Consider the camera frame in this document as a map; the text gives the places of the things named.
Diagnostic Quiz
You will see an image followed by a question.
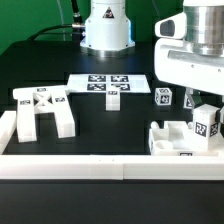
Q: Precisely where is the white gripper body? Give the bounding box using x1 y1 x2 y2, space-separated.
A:
154 0 224 96

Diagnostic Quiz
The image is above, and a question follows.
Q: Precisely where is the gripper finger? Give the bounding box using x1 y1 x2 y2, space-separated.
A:
216 95 224 125
185 88 202 112

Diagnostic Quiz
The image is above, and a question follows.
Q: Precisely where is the white chair seat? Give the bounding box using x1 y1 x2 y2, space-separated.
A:
149 121 224 157

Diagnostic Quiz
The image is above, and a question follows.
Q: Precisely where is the white nut cube right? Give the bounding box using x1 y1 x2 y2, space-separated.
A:
183 95 192 109

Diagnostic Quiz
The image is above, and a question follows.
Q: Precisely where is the white nut cube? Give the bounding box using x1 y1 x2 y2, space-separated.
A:
183 95 192 109
155 88 172 106

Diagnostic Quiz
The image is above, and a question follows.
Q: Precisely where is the white nut cube left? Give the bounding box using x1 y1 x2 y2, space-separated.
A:
155 88 172 106

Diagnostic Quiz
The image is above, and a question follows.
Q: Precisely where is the white U-shaped fence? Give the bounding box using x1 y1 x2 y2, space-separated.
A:
0 111 224 180

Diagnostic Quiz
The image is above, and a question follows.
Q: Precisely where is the white marker base plate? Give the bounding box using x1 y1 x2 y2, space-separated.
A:
67 74 151 93

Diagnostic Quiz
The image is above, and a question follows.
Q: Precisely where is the black upright cable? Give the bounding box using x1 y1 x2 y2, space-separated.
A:
70 0 83 24

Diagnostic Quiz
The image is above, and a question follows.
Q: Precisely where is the white chair back frame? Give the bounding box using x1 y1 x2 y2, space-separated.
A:
13 85 76 142

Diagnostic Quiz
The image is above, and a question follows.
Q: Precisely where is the black cable with connector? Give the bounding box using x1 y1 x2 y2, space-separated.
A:
27 22 87 42

